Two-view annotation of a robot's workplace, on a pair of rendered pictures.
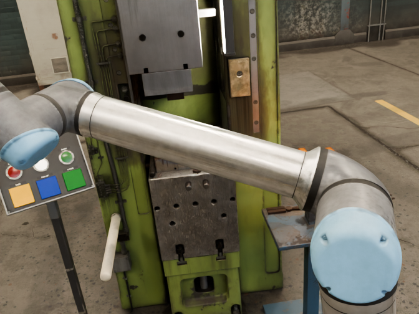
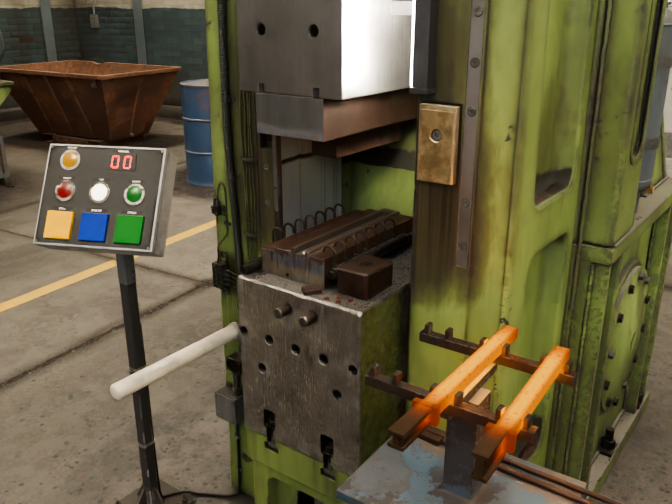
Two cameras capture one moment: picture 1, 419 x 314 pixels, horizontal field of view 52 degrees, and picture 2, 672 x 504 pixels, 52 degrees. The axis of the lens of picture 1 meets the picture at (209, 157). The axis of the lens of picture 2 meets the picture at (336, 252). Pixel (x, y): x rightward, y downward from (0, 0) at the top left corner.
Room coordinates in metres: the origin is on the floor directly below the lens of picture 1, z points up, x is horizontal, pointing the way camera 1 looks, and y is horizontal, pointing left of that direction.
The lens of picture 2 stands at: (0.56, -0.95, 1.57)
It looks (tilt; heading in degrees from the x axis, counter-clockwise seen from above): 20 degrees down; 40
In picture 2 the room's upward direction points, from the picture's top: straight up
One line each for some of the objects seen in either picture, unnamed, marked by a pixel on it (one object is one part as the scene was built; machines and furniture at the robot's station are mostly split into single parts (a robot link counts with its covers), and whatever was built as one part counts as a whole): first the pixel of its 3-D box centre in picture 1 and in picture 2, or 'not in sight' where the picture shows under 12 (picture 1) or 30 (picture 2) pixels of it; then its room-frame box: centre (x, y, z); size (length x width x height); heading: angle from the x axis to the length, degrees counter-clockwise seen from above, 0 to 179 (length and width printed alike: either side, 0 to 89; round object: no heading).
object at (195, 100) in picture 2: not in sight; (215, 132); (4.68, 3.89, 0.44); 0.59 x 0.59 x 0.88
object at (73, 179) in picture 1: (73, 179); (129, 229); (1.53, 0.55, 1.01); 0.07 x 0.05 x 0.07; 118
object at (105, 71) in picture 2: not in sight; (89, 104); (5.00, 6.46, 0.43); 1.89 x 1.20 x 0.85; 99
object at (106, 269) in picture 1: (111, 245); (179, 359); (1.60, 0.48, 0.62); 0.44 x 0.05 x 0.05; 3
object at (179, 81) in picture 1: (167, 70); (342, 105); (1.92, 0.15, 1.32); 0.42 x 0.20 x 0.10; 3
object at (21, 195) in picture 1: (22, 195); (59, 225); (1.43, 0.73, 1.01); 0.07 x 0.05 x 0.07; 118
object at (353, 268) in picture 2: not in sight; (365, 276); (1.78, -0.03, 0.95); 0.12 x 0.08 x 0.06; 3
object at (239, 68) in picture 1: (239, 77); (437, 144); (1.86, -0.16, 1.27); 0.09 x 0.02 x 0.17; 93
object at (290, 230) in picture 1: (313, 222); (462, 490); (1.57, -0.43, 0.66); 0.40 x 0.30 x 0.02; 95
